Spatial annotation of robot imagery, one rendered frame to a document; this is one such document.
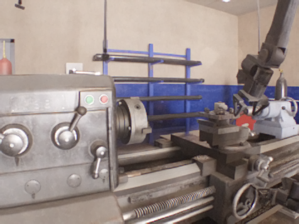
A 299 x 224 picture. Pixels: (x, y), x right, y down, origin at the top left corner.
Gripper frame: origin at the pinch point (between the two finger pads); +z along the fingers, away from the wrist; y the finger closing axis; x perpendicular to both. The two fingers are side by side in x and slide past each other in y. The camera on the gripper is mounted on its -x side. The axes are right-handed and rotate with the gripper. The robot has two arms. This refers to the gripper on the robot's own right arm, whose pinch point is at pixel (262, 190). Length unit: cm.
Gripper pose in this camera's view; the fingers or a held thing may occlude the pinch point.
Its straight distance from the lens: 116.7
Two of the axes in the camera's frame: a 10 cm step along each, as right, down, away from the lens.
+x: -2.6, 9.7, -0.1
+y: -8.5, -2.3, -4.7
